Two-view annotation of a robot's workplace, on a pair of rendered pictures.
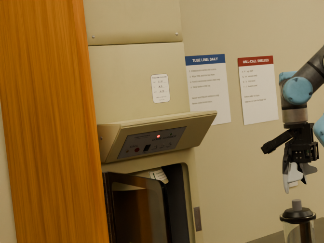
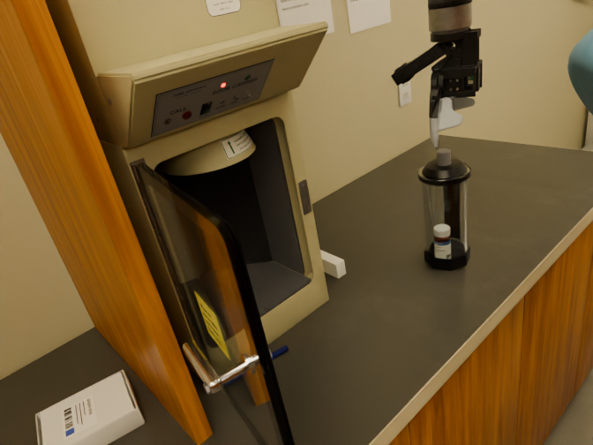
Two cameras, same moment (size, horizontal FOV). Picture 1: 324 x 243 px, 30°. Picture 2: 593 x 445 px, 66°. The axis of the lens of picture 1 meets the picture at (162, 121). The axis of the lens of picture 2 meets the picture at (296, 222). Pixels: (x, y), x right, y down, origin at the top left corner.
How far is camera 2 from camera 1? 91 cm
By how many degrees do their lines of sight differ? 24
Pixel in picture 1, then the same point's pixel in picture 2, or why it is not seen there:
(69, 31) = not seen: outside the picture
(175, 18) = not seen: outside the picture
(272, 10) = not seen: outside the picture
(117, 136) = (134, 101)
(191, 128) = (283, 60)
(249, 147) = (358, 63)
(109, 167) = (142, 150)
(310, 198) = (424, 114)
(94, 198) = (108, 230)
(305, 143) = (467, 65)
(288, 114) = (441, 16)
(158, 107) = (221, 25)
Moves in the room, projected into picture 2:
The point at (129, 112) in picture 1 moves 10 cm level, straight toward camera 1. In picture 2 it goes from (163, 41) to (153, 47)
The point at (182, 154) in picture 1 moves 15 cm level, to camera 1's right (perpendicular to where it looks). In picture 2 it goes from (273, 104) to (357, 86)
